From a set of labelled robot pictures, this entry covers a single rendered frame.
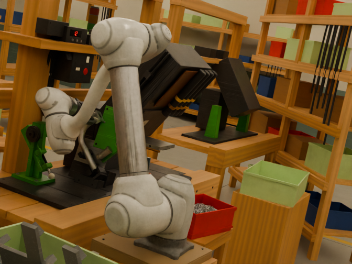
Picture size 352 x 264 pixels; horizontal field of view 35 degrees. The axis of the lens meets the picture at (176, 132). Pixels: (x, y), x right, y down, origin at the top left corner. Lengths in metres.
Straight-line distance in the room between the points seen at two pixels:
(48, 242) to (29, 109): 0.99
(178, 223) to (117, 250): 0.24
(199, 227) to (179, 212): 0.55
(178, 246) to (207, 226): 0.52
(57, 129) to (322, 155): 3.20
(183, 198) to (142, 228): 0.23
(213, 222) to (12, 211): 0.91
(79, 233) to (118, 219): 0.40
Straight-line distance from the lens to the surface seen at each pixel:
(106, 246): 2.07
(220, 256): 2.82
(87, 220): 2.25
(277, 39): 11.10
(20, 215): 2.28
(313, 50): 5.63
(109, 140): 2.71
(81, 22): 9.00
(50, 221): 2.19
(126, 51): 1.93
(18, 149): 2.76
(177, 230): 2.05
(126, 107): 1.92
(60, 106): 2.41
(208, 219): 2.59
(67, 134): 2.34
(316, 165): 5.20
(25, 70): 2.71
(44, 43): 2.55
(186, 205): 2.04
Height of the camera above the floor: 1.66
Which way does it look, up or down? 9 degrees down
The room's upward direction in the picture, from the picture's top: 11 degrees clockwise
